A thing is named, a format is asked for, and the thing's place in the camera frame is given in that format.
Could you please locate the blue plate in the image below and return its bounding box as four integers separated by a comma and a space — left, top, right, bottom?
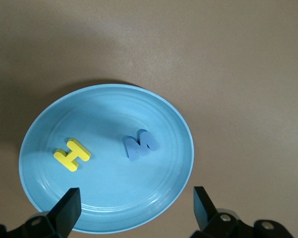
18, 83, 195, 234

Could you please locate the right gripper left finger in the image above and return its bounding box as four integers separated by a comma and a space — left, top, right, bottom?
22, 187, 82, 238

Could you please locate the blue foam uppercase M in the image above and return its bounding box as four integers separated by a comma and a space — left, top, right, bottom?
125, 129, 160, 162

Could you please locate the yellow foam letter H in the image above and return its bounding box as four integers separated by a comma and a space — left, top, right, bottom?
54, 138, 91, 172

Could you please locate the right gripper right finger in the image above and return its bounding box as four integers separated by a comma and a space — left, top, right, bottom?
192, 185, 243, 238

